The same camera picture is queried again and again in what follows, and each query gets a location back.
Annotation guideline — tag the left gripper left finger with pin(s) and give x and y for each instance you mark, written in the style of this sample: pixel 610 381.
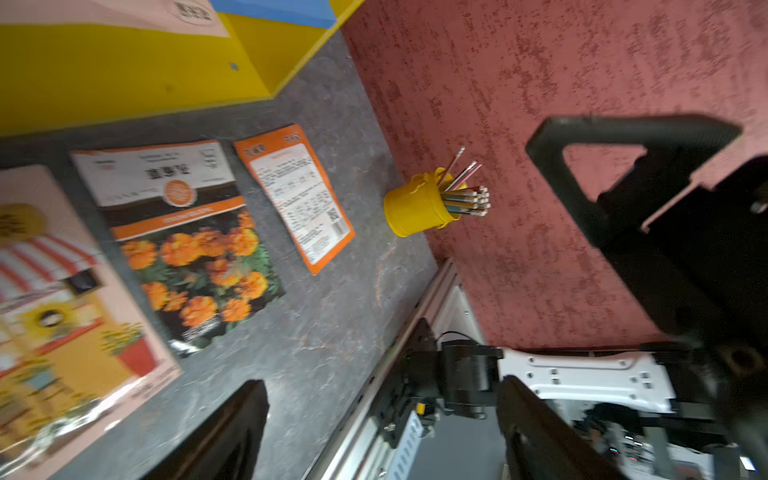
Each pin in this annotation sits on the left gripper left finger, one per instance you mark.
pixel 226 445

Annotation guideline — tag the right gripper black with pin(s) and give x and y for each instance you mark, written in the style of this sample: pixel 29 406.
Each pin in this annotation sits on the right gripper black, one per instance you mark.
pixel 733 213

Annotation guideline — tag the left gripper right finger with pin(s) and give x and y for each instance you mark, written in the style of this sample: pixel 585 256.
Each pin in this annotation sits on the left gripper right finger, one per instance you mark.
pixel 539 444

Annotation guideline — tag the sunflower shop seed bag top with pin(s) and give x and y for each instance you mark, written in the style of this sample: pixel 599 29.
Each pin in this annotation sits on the sunflower shop seed bag top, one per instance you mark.
pixel 77 353

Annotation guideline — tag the marigold seed bag top shelf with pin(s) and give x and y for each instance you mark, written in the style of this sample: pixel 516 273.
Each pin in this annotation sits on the marigold seed bag top shelf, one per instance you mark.
pixel 185 231

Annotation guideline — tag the orange seed bag shelf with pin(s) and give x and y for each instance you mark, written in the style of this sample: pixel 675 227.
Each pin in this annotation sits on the orange seed bag shelf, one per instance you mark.
pixel 287 169

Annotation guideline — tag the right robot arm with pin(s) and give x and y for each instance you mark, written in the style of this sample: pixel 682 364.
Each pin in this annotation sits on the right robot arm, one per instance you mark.
pixel 654 382

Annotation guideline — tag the yellow shelf unit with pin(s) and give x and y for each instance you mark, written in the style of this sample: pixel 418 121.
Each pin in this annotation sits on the yellow shelf unit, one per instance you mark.
pixel 60 76

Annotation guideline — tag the yellow pen cup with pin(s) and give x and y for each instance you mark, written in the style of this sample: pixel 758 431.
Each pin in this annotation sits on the yellow pen cup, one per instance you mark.
pixel 434 200

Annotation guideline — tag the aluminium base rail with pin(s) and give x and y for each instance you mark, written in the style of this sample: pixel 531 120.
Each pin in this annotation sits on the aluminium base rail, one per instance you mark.
pixel 712 298

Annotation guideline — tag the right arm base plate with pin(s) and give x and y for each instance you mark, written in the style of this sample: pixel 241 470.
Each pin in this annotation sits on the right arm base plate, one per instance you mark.
pixel 412 378

